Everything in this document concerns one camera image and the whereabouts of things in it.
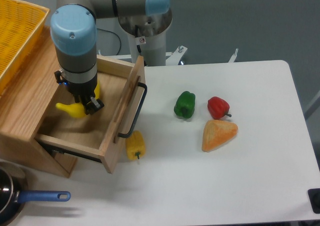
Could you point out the black clamp at table edge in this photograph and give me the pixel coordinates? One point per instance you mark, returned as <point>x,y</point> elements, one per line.
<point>314,198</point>

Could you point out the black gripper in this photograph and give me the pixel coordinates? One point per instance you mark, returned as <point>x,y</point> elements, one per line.
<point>84,93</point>

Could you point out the yellow toy banana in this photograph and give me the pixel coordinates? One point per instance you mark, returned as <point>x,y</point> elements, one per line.
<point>77,110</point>

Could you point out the orange triangular toy sandwich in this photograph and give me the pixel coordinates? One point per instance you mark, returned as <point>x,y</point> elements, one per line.
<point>216,133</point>

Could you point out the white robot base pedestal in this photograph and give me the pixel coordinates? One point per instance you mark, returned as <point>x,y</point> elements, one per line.
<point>147,37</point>

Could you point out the red toy bell pepper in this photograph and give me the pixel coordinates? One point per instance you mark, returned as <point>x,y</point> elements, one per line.
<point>218,108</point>

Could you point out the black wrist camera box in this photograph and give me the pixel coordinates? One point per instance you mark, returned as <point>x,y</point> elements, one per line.
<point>58,77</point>

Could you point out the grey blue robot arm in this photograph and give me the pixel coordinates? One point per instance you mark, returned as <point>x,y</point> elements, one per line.
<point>74,34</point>

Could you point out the green toy bell pepper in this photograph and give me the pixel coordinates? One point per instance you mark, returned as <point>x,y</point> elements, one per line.
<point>185,105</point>

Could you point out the open wooden top drawer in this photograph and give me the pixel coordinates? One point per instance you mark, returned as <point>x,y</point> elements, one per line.
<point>101,136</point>

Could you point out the black pan blue handle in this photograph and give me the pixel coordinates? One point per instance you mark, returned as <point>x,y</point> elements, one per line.
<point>15,192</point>

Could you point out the yellow plastic basket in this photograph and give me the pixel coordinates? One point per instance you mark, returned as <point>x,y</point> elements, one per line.
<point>21,25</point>

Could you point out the wooden drawer cabinet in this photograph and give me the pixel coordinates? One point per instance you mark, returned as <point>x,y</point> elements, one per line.
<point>23,106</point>

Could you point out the yellow toy bell pepper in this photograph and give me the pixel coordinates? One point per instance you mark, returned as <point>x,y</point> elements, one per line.
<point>135,146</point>

